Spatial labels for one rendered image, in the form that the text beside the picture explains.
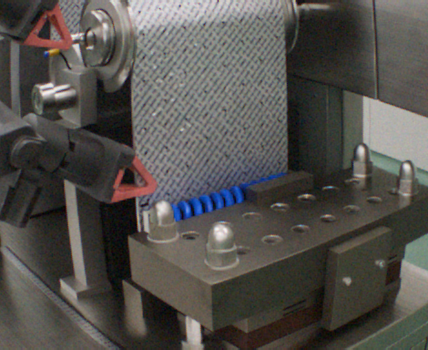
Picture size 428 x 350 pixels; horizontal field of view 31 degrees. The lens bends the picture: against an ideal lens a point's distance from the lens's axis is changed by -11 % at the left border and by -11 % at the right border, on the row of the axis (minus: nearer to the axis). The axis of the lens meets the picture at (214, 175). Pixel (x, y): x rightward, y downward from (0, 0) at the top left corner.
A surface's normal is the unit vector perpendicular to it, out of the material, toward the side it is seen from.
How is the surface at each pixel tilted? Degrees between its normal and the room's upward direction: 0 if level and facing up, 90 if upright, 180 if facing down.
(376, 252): 90
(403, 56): 90
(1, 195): 71
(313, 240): 0
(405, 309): 0
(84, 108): 90
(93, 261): 90
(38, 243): 0
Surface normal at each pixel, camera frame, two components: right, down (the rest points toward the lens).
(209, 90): 0.60, 0.26
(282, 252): -0.02, -0.94
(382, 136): -0.80, 0.22
